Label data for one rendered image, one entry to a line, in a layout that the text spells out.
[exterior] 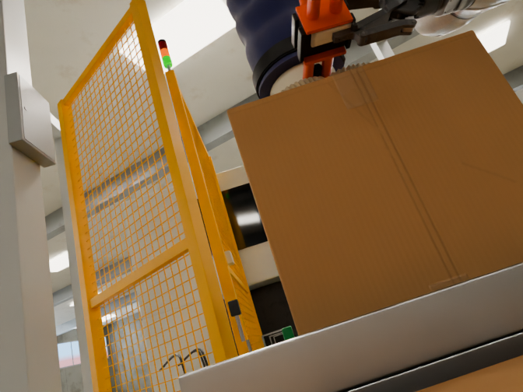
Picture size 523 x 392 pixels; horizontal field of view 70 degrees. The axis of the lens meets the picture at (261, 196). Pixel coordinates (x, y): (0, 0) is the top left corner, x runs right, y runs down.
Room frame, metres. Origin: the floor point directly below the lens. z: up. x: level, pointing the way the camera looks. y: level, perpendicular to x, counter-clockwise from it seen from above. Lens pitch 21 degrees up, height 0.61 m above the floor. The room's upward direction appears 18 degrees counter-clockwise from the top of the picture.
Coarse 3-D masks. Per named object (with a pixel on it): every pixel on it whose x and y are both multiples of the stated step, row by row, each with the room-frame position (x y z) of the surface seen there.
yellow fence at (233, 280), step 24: (168, 72) 1.63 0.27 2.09; (192, 120) 2.09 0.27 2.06; (192, 144) 1.64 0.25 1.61; (192, 168) 1.63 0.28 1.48; (216, 192) 2.52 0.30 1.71; (216, 216) 2.00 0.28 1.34; (216, 240) 1.64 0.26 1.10; (216, 264) 1.63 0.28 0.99; (240, 264) 2.68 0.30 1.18; (240, 288) 2.28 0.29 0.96
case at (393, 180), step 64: (384, 64) 0.49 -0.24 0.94; (448, 64) 0.49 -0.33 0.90; (256, 128) 0.49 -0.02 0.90; (320, 128) 0.49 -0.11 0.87; (384, 128) 0.49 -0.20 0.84; (448, 128) 0.49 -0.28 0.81; (512, 128) 0.49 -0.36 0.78; (256, 192) 0.49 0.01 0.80; (320, 192) 0.49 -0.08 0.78; (384, 192) 0.49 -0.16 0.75; (448, 192) 0.49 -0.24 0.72; (512, 192) 0.49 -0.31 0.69; (320, 256) 0.49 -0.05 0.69; (384, 256) 0.49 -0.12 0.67; (448, 256) 0.49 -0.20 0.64; (512, 256) 0.49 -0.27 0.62; (320, 320) 0.49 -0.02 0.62
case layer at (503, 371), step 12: (516, 360) 0.34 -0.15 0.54; (480, 372) 0.34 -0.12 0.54; (492, 372) 0.33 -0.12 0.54; (504, 372) 0.32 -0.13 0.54; (516, 372) 0.31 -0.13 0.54; (444, 384) 0.34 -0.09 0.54; (456, 384) 0.33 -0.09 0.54; (468, 384) 0.31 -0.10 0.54; (480, 384) 0.30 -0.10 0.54; (492, 384) 0.29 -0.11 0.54; (504, 384) 0.29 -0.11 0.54; (516, 384) 0.28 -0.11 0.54
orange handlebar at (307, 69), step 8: (312, 0) 0.45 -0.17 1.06; (320, 0) 0.46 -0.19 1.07; (336, 0) 0.47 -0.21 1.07; (312, 8) 0.47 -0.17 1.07; (336, 8) 0.49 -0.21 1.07; (312, 16) 0.49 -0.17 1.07; (312, 64) 0.61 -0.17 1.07; (328, 64) 0.62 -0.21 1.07; (304, 72) 0.63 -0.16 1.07; (312, 72) 0.63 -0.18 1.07; (328, 72) 0.65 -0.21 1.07
